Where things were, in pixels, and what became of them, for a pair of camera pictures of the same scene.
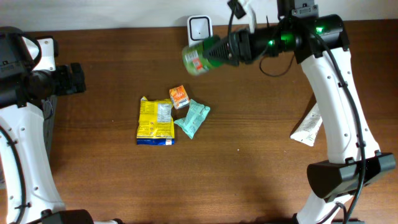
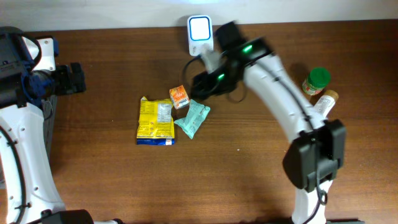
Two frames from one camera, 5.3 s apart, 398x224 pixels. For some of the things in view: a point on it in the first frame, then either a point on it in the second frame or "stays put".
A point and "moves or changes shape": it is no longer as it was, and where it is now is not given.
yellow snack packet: x=155 y=123 stays put
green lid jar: x=194 y=59 moves or changes shape
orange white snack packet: x=179 y=96 stays put
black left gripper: x=67 y=87 stays put
